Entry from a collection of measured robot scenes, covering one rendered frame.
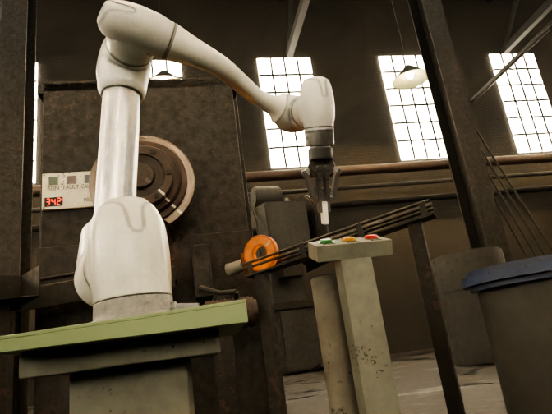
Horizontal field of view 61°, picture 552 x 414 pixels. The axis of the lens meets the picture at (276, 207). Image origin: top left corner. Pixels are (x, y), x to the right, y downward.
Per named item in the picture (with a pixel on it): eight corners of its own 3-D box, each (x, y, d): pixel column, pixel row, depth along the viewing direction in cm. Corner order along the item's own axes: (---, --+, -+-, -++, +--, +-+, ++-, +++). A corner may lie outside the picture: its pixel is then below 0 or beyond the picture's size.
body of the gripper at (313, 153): (329, 147, 150) (331, 176, 150) (303, 149, 148) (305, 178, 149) (337, 144, 142) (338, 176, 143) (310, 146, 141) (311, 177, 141)
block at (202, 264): (195, 301, 213) (190, 250, 220) (213, 299, 215) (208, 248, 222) (195, 298, 203) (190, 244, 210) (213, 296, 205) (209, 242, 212)
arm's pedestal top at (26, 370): (221, 352, 80) (218, 328, 81) (17, 379, 74) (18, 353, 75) (218, 354, 110) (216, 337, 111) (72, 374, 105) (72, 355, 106)
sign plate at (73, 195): (43, 211, 221) (43, 175, 226) (101, 207, 225) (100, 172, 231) (41, 209, 218) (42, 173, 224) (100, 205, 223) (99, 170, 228)
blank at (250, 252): (262, 279, 201) (258, 278, 198) (241, 254, 208) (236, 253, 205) (286, 253, 198) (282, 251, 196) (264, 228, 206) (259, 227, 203)
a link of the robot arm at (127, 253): (98, 296, 85) (92, 184, 92) (83, 312, 100) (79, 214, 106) (184, 289, 93) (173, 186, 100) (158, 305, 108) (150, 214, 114)
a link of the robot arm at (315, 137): (301, 131, 149) (301, 149, 149) (308, 127, 140) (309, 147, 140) (328, 129, 150) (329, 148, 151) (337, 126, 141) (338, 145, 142)
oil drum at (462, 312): (440, 366, 402) (417, 263, 428) (503, 356, 413) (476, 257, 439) (479, 366, 347) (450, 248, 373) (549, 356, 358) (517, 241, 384)
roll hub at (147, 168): (140, 139, 219) (186, 176, 217) (95, 181, 209) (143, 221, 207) (138, 133, 213) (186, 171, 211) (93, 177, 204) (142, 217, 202)
